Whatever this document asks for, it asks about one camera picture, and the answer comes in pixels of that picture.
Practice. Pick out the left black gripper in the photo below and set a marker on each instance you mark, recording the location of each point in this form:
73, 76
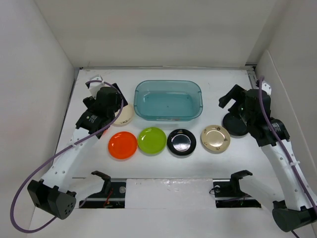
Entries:
90, 101

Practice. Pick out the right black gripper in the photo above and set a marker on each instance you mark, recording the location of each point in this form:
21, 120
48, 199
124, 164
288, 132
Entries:
237, 92

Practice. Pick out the cream plate with dark mark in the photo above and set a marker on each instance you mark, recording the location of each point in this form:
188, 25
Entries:
126, 116

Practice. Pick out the orange plate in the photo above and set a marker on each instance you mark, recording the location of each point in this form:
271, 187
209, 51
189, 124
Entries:
122, 145

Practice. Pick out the lime green plate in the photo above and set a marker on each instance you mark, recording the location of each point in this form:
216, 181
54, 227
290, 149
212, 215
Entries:
152, 140

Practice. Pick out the beige patterned plate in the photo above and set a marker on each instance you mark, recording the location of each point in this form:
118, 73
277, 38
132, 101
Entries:
215, 138

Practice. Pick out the black plate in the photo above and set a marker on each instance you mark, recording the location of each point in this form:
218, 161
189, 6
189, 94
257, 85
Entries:
181, 142

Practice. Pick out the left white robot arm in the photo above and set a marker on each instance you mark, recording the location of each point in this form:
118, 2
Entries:
52, 192

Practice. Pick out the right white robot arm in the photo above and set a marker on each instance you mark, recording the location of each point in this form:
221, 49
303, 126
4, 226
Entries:
297, 205

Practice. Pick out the blue plastic bin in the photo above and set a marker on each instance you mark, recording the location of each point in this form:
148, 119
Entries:
168, 100

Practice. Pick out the dark grey plate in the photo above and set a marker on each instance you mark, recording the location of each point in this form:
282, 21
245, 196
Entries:
234, 125

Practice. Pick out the right aluminium rail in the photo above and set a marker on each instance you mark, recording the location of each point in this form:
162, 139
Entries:
252, 75

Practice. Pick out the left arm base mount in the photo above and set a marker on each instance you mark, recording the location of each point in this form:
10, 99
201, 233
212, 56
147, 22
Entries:
103, 192

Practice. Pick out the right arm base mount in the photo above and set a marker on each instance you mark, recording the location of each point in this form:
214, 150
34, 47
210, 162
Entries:
227, 192

